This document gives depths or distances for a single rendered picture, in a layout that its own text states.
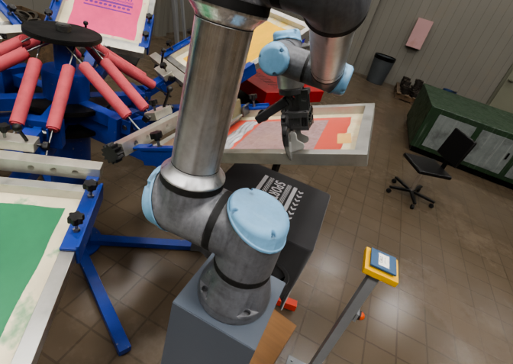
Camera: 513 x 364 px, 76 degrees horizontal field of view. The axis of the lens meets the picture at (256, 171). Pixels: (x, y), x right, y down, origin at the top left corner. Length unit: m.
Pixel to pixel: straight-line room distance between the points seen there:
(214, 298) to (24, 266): 0.60
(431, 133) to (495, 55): 5.00
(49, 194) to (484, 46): 9.81
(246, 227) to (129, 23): 2.19
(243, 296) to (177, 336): 0.19
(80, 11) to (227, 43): 2.21
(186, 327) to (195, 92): 0.46
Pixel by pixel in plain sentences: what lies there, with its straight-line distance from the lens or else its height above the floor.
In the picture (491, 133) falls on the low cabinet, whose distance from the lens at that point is 5.68.
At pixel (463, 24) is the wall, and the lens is 10.08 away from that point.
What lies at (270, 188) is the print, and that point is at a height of 0.95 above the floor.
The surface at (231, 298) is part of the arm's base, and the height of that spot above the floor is 1.26.
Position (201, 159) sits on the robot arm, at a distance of 0.53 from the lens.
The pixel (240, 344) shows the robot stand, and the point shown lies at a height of 1.19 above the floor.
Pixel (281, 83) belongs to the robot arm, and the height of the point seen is 1.52.
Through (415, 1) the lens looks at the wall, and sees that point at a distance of 9.99.
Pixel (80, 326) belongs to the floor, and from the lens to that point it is 2.09.
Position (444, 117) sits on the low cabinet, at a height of 0.65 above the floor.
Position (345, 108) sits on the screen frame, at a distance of 1.49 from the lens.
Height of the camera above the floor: 1.77
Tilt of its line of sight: 31 degrees down
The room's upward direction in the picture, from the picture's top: 17 degrees clockwise
